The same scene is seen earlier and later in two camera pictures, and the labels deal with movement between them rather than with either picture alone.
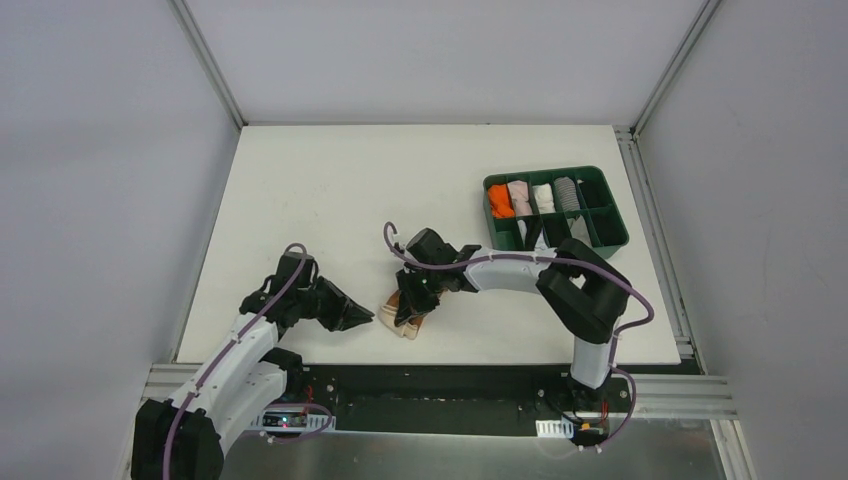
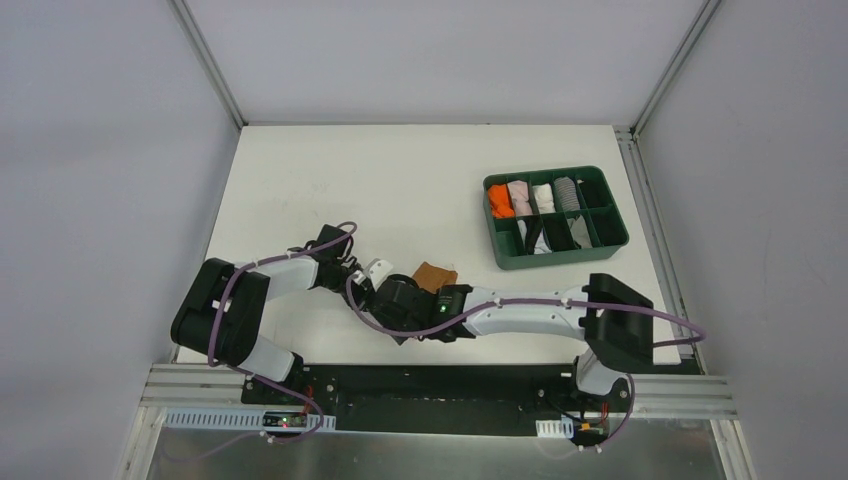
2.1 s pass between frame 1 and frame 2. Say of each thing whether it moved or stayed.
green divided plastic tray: stayed
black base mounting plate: stayed
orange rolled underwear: stayed
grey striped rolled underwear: stayed
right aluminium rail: stayed
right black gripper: moved
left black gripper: moved
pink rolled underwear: stayed
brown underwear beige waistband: moved
